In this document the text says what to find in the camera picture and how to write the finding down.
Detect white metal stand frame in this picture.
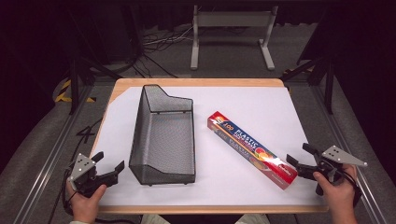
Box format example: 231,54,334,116
190,4,279,71

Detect red blue plastic wrap box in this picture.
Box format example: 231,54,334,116
206,110,299,191

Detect black tripod stand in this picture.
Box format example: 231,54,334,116
279,55,336,115
65,0,123,116

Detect aluminium floor rail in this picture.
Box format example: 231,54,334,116
12,83,95,224
311,83,389,224

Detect black wire mesh basket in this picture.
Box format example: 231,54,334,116
128,83,197,187

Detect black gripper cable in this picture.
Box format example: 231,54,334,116
60,168,79,218
339,167,364,208

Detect person's right hand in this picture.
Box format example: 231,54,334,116
312,163,359,217

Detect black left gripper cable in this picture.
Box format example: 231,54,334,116
60,168,79,218

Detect bundle of floor cables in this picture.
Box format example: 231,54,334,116
136,25,194,78

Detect person's left hand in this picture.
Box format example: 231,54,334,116
65,181,108,221

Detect black tape floor mark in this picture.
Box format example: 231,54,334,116
76,117,105,145

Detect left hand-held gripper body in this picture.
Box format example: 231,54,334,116
67,152,120,199

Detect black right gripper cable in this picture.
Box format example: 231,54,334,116
339,167,364,208

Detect yellow black hazard tape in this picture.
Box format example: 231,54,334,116
54,79,96,104

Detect white paper sheet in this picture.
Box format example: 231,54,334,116
92,86,327,207

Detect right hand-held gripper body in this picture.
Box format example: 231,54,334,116
312,145,369,197

